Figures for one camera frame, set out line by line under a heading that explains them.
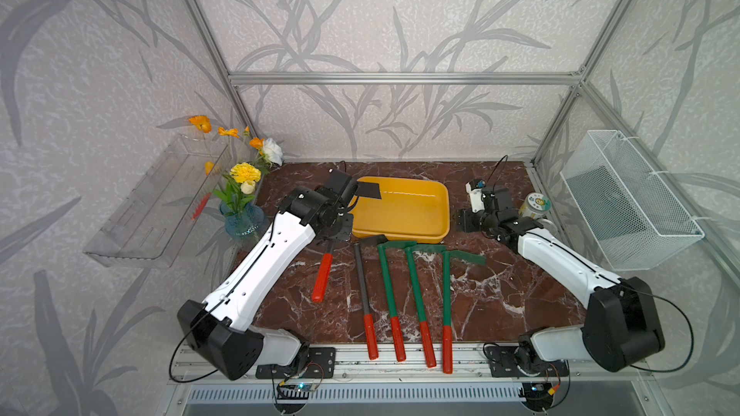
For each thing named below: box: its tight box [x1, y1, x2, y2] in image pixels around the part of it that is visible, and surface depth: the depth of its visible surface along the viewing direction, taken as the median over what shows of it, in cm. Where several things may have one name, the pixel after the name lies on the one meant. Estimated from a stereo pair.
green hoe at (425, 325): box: [403, 244, 448, 369], surface depth 84 cm
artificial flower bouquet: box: [188, 115, 285, 214], surface depth 83 cm
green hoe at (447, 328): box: [442, 249, 487, 375], surface depth 84 cm
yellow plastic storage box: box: [350, 176, 450, 244], surface depth 106 cm
